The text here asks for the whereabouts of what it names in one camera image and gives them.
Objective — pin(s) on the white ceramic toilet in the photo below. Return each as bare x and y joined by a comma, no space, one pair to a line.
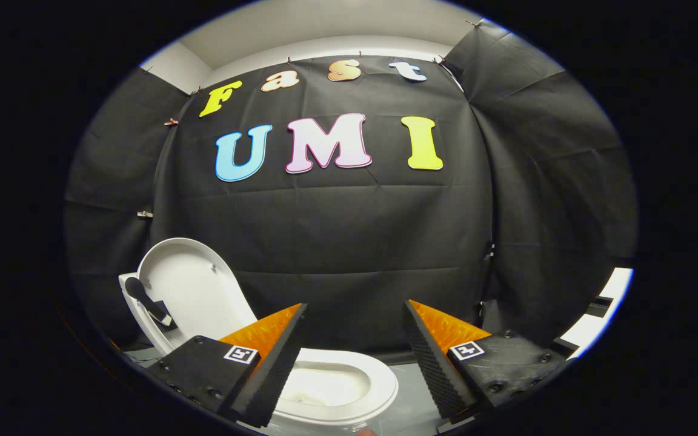
382,387

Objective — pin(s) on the white toilet lid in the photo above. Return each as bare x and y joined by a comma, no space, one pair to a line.
191,284

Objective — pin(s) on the white and black board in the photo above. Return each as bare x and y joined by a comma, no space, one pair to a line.
591,324

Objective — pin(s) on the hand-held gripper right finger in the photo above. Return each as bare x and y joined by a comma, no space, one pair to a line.
434,363

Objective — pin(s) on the black backdrop cloth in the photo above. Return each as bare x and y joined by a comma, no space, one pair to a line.
349,242

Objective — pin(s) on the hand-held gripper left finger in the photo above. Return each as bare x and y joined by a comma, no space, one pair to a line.
273,369

